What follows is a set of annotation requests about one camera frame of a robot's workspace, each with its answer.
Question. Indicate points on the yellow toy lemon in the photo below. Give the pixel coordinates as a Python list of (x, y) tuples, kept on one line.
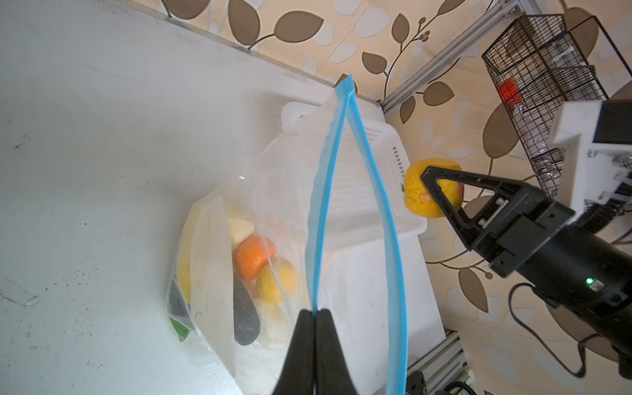
[(183, 265)]

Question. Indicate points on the yellow red toy peach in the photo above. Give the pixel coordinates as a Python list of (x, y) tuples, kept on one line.
[(418, 200)]

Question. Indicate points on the small yellow toy fruit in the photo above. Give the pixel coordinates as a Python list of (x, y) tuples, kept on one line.
[(277, 280)]

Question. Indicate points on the black wire basket right wall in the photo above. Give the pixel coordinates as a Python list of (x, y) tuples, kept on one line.
[(553, 59)]

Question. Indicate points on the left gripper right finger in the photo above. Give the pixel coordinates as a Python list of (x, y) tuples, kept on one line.
[(331, 375)]

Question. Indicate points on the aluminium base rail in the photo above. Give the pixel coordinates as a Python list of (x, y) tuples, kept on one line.
[(439, 367)]

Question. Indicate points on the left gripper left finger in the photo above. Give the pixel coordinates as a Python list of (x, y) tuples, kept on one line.
[(297, 374)]

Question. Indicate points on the beige toy potato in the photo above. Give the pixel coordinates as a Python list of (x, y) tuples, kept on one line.
[(239, 230)]

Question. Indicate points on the white perforated plastic basket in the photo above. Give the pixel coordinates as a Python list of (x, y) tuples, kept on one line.
[(354, 215)]

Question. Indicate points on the dark toy eggplant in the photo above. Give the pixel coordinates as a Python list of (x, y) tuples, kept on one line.
[(246, 321)]

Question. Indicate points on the orange toy tangerine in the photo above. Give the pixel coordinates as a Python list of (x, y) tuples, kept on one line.
[(253, 255)]

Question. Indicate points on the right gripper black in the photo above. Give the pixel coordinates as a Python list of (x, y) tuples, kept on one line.
[(517, 228)]

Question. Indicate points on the red capped item in basket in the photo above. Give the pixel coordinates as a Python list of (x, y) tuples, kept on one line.
[(509, 92)]

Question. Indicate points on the clear zip bag blue zipper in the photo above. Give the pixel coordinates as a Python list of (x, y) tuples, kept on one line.
[(362, 287)]

